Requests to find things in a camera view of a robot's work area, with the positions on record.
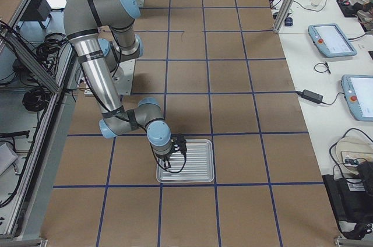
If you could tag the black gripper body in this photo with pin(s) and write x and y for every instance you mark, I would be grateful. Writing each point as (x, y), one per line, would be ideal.
(164, 159)

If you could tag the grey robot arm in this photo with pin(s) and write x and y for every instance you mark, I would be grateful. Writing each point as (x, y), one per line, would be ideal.
(101, 32)

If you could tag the ribbed silver metal tray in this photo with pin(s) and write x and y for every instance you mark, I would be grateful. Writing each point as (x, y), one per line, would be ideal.
(198, 167)

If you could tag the black power brick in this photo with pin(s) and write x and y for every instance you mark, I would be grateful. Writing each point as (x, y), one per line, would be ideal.
(310, 96)

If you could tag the blue patterned small box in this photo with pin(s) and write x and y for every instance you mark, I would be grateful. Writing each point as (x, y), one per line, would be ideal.
(288, 22)

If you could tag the blue teach pendant far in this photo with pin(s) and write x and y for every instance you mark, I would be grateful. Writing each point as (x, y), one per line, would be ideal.
(331, 41)

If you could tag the blue teach pendant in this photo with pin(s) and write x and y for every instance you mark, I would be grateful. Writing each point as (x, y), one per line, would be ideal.
(357, 90)
(331, 41)

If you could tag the blue teach pendant near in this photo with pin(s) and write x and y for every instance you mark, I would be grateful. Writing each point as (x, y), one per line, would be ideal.
(357, 90)

